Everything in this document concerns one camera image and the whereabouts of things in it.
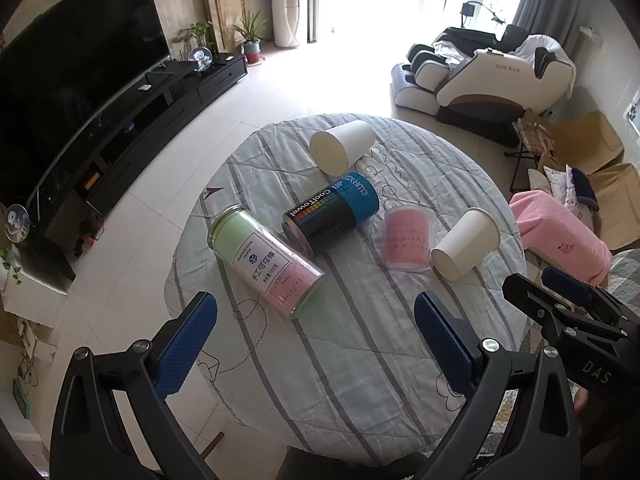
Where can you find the near white paper cup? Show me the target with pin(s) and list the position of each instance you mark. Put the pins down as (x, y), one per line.
(466, 245)

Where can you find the glass globe ornament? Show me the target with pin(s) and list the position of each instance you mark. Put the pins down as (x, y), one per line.
(201, 56)

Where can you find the white standing air conditioner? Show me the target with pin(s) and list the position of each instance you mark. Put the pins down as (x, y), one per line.
(285, 22)

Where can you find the white massage chair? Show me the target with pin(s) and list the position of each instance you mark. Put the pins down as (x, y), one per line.
(479, 76)

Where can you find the brown cardboard box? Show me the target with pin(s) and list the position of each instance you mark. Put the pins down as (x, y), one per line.
(591, 144)

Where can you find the round mirror ornament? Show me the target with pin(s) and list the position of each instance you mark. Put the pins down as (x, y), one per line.
(17, 223)

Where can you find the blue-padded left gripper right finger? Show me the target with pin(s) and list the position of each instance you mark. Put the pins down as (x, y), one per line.
(518, 419)

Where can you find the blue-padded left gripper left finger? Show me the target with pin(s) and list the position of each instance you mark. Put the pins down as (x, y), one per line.
(89, 439)

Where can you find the black TV cabinet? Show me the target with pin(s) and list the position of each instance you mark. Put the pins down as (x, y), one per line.
(93, 172)

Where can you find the white paper cup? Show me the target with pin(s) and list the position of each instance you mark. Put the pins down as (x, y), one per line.
(466, 245)
(337, 149)

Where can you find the large black television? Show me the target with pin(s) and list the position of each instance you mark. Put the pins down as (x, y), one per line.
(59, 72)

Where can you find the leafy plant on cabinet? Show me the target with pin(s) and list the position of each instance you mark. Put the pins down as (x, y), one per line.
(198, 34)

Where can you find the potted plant red pot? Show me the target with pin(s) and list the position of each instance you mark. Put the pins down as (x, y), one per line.
(249, 27)

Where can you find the far white paper cup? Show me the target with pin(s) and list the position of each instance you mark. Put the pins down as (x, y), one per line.
(337, 149)

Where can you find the striped quilted table cloth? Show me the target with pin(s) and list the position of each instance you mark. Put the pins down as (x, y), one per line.
(351, 376)

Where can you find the clear pink plastic cup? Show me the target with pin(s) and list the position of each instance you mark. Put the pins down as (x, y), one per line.
(408, 238)

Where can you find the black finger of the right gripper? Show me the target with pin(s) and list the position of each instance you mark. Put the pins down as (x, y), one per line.
(545, 302)

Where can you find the green and pink glass jar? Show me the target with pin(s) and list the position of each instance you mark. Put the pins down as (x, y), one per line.
(286, 279)

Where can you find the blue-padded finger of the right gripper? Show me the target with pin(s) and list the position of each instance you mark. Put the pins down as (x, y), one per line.
(596, 301)

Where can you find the grey curtain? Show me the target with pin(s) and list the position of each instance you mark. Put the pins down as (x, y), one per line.
(559, 19)

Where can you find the blue and black metal can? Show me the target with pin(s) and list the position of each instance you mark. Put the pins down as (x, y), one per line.
(316, 223)

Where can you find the pink folded towel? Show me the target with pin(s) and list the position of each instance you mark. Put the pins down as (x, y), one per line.
(552, 232)

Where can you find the person's hand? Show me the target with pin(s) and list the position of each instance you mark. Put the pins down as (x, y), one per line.
(580, 402)

